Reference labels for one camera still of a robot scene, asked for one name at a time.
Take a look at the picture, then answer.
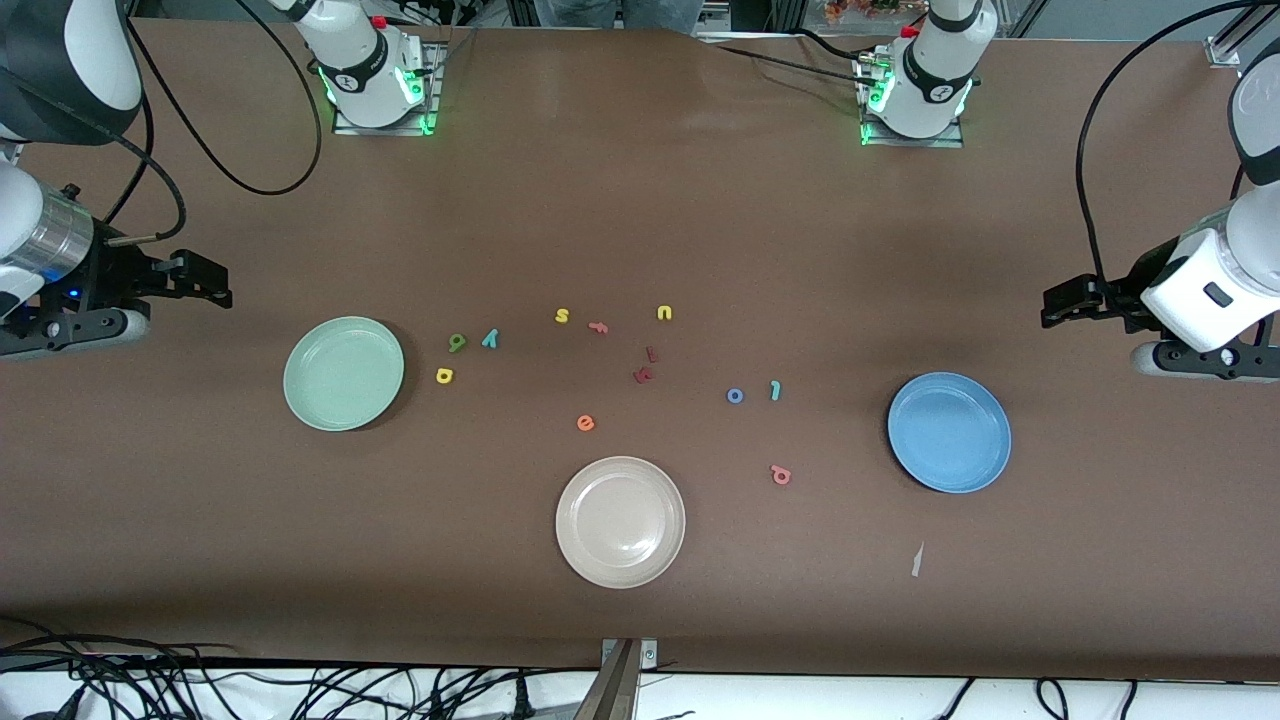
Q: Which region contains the green plate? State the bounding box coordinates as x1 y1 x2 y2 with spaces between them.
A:
283 316 406 433

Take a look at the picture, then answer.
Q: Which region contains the blue plate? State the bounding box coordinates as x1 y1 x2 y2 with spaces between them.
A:
887 372 1013 495

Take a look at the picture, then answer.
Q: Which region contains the orange flower decoration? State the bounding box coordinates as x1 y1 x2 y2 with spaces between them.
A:
825 0 901 26

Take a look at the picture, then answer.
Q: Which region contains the beige plate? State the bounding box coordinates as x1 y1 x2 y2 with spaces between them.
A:
555 456 687 590

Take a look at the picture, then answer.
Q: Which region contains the person in blue jeans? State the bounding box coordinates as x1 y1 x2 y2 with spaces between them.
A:
535 0 706 36

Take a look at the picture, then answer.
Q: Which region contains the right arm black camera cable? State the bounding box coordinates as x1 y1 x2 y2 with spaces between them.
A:
100 0 326 246

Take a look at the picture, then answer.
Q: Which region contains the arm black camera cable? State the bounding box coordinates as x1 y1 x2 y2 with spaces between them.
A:
100 0 326 246
1075 0 1280 301

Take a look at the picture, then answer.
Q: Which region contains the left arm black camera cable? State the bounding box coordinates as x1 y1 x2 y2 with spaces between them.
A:
1075 0 1280 301

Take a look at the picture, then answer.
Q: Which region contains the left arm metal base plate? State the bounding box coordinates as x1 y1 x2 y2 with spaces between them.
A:
858 55 966 149

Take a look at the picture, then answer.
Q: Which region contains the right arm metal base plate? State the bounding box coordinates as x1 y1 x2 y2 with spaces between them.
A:
332 40 443 136

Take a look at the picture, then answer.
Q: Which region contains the aluminium frame profile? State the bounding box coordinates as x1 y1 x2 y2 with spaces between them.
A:
1205 0 1280 69

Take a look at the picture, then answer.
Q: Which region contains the black base power cable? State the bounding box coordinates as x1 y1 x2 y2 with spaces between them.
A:
715 28 881 86

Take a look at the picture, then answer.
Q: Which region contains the tangled black cable bundle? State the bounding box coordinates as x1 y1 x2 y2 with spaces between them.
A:
0 618 601 720

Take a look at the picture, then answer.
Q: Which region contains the grey metal table bracket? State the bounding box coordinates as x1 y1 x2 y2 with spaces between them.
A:
600 638 659 720

